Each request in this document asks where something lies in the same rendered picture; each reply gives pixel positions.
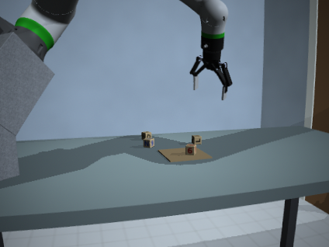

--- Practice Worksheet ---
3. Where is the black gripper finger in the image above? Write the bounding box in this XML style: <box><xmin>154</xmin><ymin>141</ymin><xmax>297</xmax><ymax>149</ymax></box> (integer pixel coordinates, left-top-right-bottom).
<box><xmin>189</xmin><ymin>55</ymin><xmax>209</xmax><ymax>90</ymax></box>
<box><xmin>210</xmin><ymin>62</ymin><xmax>233</xmax><ymax>100</ymax></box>

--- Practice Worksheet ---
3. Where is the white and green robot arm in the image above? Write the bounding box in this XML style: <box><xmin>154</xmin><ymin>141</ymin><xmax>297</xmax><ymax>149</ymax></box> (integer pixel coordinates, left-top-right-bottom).
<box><xmin>0</xmin><ymin>0</ymin><xmax>228</xmax><ymax>62</ymax></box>

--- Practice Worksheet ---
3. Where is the tan square mat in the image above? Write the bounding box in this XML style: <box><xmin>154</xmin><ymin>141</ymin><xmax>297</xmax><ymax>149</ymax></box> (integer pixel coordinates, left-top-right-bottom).
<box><xmin>158</xmin><ymin>148</ymin><xmax>213</xmax><ymax>162</ymax></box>

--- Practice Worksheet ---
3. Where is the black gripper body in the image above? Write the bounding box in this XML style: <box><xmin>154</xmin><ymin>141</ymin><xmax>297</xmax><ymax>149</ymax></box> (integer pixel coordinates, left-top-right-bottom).
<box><xmin>202</xmin><ymin>50</ymin><xmax>221</xmax><ymax>71</ymax></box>

